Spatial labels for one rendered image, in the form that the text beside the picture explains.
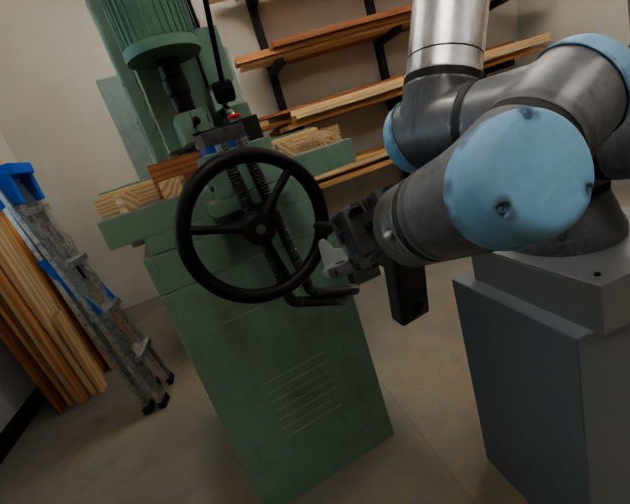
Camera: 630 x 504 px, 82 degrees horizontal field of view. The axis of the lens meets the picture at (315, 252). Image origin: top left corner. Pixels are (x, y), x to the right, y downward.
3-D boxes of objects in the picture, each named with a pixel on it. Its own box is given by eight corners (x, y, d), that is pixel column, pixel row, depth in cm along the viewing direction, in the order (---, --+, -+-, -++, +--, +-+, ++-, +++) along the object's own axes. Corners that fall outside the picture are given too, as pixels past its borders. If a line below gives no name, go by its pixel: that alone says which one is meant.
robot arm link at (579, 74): (502, 53, 37) (432, 120, 34) (645, 1, 28) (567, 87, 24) (529, 133, 41) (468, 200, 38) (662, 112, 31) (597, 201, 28)
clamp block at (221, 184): (218, 202, 71) (200, 156, 68) (209, 198, 83) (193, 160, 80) (285, 177, 76) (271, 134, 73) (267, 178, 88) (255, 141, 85)
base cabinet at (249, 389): (265, 521, 100) (157, 299, 78) (228, 404, 152) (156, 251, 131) (396, 434, 114) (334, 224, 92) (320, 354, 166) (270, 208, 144)
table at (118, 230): (102, 261, 65) (86, 230, 63) (118, 237, 92) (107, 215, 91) (378, 158, 84) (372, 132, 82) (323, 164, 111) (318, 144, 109)
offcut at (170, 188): (185, 193, 77) (178, 176, 76) (164, 200, 77) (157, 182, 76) (190, 191, 82) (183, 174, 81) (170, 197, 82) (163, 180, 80)
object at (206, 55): (208, 85, 106) (188, 29, 101) (205, 92, 114) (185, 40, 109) (235, 79, 108) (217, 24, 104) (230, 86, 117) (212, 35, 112)
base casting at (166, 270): (158, 298, 79) (139, 260, 76) (157, 251, 131) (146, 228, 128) (334, 224, 93) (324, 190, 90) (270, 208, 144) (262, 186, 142)
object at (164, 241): (151, 256, 77) (143, 239, 76) (152, 241, 96) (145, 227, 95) (315, 193, 89) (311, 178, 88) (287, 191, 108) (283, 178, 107)
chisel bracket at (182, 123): (188, 151, 87) (174, 114, 84) (184, 154, 99) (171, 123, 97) (218, 142, 89) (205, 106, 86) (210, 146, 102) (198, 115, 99)
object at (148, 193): (101, 218, 85) (93, 202, 84) (102, 217, 87) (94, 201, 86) (341, 137, 106) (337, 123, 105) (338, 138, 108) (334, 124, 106)
